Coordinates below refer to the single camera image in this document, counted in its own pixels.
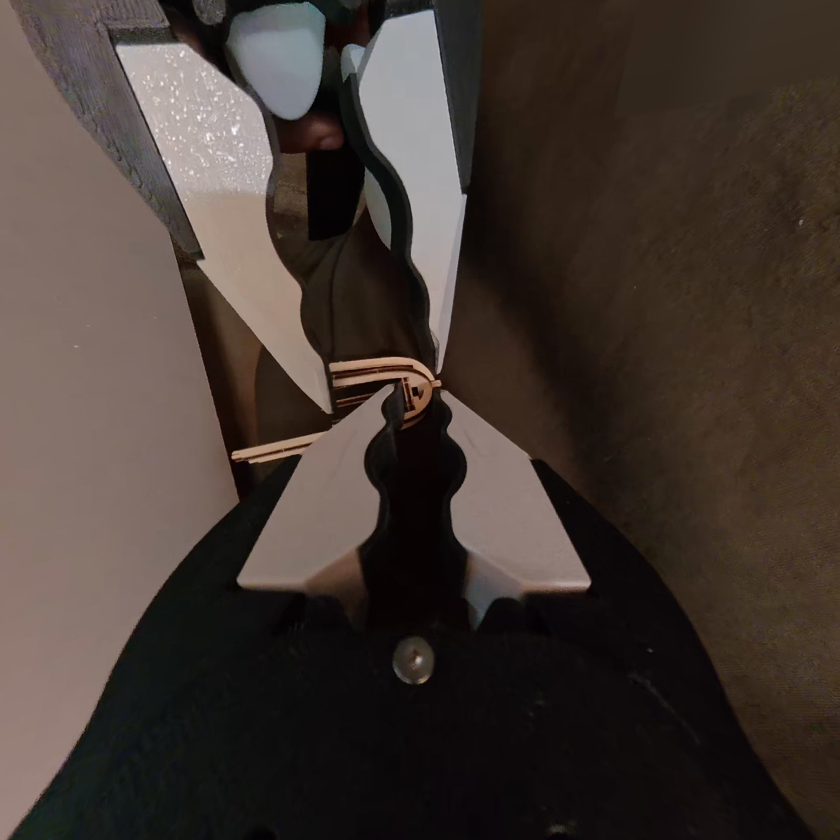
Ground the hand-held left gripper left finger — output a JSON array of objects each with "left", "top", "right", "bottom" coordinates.
[{"left": 236, "top": 384, "right": 404, "bottom": 626}]

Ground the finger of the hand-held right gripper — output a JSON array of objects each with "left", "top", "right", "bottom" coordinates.
[
  {"left": 340, "top": 0, "right": 469, "bottom": 383},
  {"left": 113, "top": 39, "right": 334, "bottom": 416}
]

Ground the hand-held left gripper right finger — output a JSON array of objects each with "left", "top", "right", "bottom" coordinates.
[{"left": 438, "top": 390, "right": 593, "bottom": 627}]

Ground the wooden model frame assembly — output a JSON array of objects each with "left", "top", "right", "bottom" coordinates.
[{"left": 231, "top": 356, "right": 442, "bottom": 466}]

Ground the person's right hand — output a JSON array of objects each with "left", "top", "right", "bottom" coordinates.
[{"left": 279, "top": 115, "right": 347, "bottom": 155}]

